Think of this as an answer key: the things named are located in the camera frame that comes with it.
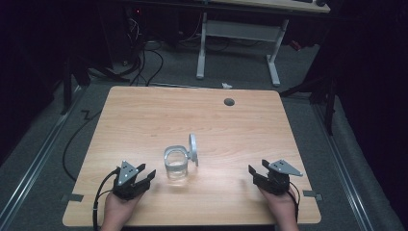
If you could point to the small white floor scrap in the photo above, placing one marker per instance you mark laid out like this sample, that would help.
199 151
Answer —
226 85

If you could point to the white-legged wooden desk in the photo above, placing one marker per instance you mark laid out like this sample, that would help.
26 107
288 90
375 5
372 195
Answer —
243 30

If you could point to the black metal stand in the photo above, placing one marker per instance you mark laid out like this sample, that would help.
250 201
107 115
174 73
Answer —
324 93
77 73

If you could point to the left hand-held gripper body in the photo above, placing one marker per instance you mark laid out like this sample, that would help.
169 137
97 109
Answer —
126 187

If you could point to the glass jar with hinged lid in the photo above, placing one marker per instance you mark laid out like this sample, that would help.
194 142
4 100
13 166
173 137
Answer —
177 163

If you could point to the person's left hand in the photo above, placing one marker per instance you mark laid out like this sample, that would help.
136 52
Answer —
116 210

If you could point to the person's right hand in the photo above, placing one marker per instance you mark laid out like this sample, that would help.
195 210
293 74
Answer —
282 207

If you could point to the dark round table grommet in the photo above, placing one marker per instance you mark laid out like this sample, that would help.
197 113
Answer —
229 102

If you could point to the small red object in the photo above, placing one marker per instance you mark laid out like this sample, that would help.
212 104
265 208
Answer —
295 45

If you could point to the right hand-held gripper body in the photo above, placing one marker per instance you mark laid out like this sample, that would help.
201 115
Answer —
272 183

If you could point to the metal floor rail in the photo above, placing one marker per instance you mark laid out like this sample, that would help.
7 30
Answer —
35 160
344 173

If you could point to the grey tape strip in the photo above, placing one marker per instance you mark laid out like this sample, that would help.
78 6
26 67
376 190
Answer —
312 194
72 197

